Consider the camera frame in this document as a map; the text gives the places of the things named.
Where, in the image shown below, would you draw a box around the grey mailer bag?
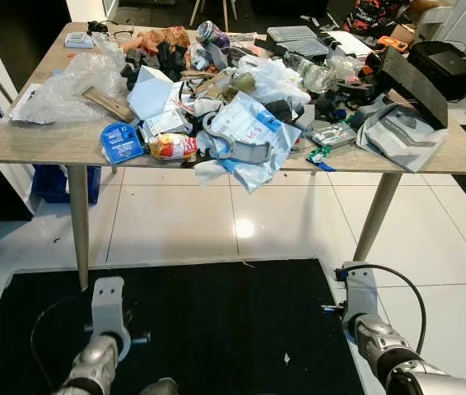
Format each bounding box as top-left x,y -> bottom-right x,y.
356,102 -> 449,174

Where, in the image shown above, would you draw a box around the black box device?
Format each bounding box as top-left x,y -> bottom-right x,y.
407,39 -> 466,102

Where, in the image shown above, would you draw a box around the black foam board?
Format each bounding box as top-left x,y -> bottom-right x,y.
376,46 -> 450,132

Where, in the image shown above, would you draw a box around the silver foil packet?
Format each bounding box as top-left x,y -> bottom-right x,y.
308,120 -> 358,150

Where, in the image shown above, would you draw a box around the green wrapper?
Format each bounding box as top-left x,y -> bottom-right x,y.
306,145 -> 335,173

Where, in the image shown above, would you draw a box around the orange hand tool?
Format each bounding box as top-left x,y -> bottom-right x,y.
374,35 -> 408,53

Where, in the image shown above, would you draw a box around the red black bag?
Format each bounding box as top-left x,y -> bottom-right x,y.
343,0 -> 416,39

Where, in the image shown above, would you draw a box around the clear plastic bottle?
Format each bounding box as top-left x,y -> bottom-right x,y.
286,53 -> 338,94

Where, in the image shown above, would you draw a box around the white plastic bag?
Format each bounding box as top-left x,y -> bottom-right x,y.
232,55 -> 313,109

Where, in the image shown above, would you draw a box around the grey keyboard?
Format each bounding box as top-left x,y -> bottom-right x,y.
265,24 -> 330,59

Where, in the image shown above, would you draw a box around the white blue mailer bag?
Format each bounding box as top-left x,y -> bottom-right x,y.
194,91 -> 303,195

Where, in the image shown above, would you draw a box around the black floor mat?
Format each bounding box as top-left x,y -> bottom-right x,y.
0,258 -> 367,395

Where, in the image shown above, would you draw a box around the red yellow snack packet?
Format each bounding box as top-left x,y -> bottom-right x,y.
147,133 -> 199,162

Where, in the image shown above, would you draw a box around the crushed drink can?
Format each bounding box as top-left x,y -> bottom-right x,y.
195,20 -> 231,51

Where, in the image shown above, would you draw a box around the black gloves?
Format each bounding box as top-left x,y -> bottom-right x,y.
121,41 -> 189,85

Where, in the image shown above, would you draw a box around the white folded paper box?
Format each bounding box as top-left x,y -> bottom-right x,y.
125,66 -> 178,121

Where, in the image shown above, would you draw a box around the crumpled orange brown bag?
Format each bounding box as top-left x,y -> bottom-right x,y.
125,26 -> 193,58

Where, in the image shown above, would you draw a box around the blue packet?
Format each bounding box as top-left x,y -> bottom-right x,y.
100,122 -> 146,166

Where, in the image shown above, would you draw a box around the robot leg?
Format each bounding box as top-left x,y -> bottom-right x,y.
137,378 -> 181,395

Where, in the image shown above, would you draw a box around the brown cardboard strip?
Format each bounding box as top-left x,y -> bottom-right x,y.
82,86 -> 140,123

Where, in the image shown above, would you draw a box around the wooden table with tapered legs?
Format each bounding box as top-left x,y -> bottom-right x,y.
0,21 -> 466,290

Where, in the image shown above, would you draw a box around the clear bubble wrap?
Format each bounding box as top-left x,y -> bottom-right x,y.
13,39 -> 128,126

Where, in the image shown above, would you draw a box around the blue plastic crate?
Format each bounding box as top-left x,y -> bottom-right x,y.
30,164 -> 103,206

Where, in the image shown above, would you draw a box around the small white device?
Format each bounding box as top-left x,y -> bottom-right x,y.
63,30 -> 96,49

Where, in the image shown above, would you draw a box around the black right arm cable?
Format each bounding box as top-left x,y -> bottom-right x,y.
355,263 -> 428,356

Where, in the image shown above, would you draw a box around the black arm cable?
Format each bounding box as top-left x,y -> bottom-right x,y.
355,263 -> 428,356
30,291 -> 94,389

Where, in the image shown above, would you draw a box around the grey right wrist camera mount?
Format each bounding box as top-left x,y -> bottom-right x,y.
339,262 -> 380,323

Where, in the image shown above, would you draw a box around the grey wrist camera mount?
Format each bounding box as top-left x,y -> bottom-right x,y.
91,276 -> 129,360
339,262 -> 380,323

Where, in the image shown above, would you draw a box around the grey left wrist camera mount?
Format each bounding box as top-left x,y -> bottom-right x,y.
91,276 -> 129,360

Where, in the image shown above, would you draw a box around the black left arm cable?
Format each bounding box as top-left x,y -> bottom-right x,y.
30,291 -> 94,389

